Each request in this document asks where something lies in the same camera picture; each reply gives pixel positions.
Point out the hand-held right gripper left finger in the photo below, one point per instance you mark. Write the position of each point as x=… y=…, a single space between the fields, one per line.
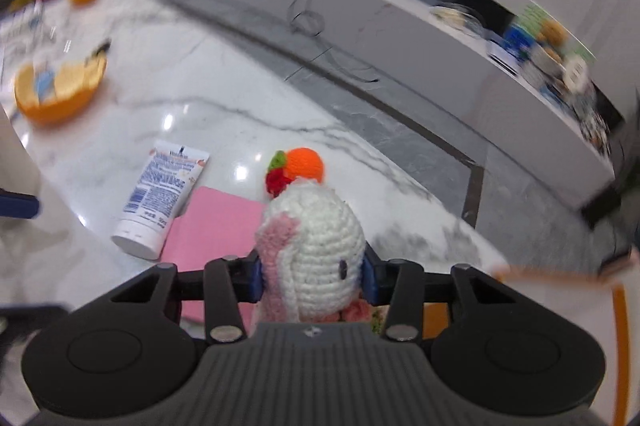
x=257 y=278

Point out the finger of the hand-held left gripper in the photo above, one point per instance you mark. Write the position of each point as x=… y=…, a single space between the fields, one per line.
x=20 y=205
x=30 y=317

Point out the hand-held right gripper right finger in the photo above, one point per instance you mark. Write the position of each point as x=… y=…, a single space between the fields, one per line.
x=369 y=280

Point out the white crochet bunny with bouquet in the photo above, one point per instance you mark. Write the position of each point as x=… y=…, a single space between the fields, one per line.
x=320 y=236

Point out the orange storage box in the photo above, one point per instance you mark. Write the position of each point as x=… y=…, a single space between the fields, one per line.
x=620 y=356

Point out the pink paper sheet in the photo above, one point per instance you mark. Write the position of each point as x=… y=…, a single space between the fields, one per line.
x=215 y=226

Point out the orange bowl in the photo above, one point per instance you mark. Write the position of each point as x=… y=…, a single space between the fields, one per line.
x=60 y=104

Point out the white cream tube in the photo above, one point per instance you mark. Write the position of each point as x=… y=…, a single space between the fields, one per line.
x=160 y=191

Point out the blue white paper packet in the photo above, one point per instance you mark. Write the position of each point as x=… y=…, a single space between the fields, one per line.
x=22 y=24

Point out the long white cabinet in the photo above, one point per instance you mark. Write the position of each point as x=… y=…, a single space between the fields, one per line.
x=400 y=36

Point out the pile of small toys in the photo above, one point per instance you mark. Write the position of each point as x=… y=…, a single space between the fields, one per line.
x=592 y=119

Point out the white round pot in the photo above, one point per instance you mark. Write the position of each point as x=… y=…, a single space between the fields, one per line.
x=546 y=59

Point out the brown teddy bear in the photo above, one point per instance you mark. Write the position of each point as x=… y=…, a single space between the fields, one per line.
x=552 y=34

